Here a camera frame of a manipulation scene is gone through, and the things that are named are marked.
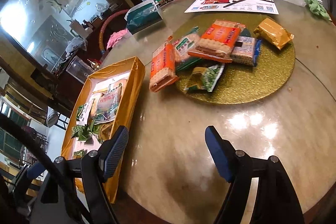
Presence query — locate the printed advertising flyer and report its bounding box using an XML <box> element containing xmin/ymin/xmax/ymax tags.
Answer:
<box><xmin>185</xmin><ymin>0</ymin><xmax>279</xmax><ymax>15</ymax></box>

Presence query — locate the yellow green pea snack packet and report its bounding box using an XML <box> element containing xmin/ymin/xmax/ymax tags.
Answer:
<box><xmin>97</xmin><ymin>122</ymin><xmax>114</xmax><ymax>144</ymax></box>

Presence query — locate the white green banlangen sachet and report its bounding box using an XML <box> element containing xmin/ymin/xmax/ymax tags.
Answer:
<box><xmin>72</xmin><ymin>149</ymin><xmax>87</xmax><ymax>159</ymax></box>

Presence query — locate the white milk powder bag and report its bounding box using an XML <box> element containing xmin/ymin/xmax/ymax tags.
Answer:
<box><xmin>94</xmin><ymin>88</ymin><xmax>121</xmax><ymax>124</ymax></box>

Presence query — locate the round green-label cracker pack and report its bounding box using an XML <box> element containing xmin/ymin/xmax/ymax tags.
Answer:
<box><xmin>173</xmin><ymin>26</ymin><xmax>201</xmax><ymax>72</ymax></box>

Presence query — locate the gold glitter turntable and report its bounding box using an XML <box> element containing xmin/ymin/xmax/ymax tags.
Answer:
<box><xmin>172</xmin><ymin>12</ymin><xmax>295</xmax><ymax>105</ymax></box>

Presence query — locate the wooden round-back chair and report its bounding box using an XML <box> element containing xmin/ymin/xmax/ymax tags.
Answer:
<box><xmin>98</xmin><ymin>9</ymin><xmax>129</xmax><ymax>55</ymax></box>

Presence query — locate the pink cloth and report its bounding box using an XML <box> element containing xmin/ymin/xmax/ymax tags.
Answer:
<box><xmin>106</xmin><ymin>29</ymin><xmax>129</xmax><ymax>50</ymax></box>

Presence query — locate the orange cracker pack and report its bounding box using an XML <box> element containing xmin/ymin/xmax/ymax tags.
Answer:
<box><xmin>149</xmin><ymin>36</ymin><xmax>179</xmax><ymax>93</ymax></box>
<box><xmin>187</xmin><ymin>19</ymin><xmax>246</xmax><ymax>63</ymax></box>

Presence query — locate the gold foil snack bag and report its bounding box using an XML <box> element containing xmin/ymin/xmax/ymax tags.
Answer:
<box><xmin>253</xmin><ymin>18</ymin><xmax>294</xmax><ymax>50</ymax></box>

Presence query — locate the blue white cracker pack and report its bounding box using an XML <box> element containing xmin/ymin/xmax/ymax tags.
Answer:
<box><xmin>230</xmin><ymin>36</ymin><xmax>261</xmax><ymax>66</ymax></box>

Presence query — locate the yellow soda cracker pack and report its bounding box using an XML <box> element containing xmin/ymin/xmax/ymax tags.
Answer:
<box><xmin>89</xmin><ymin>93</ymin><xmax>104</xmax><ymax>119</ymax></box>

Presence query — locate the gold-rimmed white tray box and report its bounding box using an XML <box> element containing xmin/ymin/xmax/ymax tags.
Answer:
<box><xmin>60</xmin><ymin>56</ymin><xmax>146</xmax><ymax>204</ymax></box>

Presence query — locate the teal tissue pack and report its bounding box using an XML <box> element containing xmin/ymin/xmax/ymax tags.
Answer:
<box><xmin>124</xmin><ymin>0</ymin><xmax>163</xmax><ymax>35</ymax></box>

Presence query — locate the green crumpled cloth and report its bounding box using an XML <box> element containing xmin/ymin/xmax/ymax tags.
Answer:
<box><xmin>304</xmin><ymin>0</ymin><xmax>331</xmax><ymax>22</ymax></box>

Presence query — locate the clear plastic pitcher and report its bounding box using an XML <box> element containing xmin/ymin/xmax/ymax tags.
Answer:
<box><xmin>66</xmin><ymin>56</ymin><xmax>95</xmax><ymax>84</ymax></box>

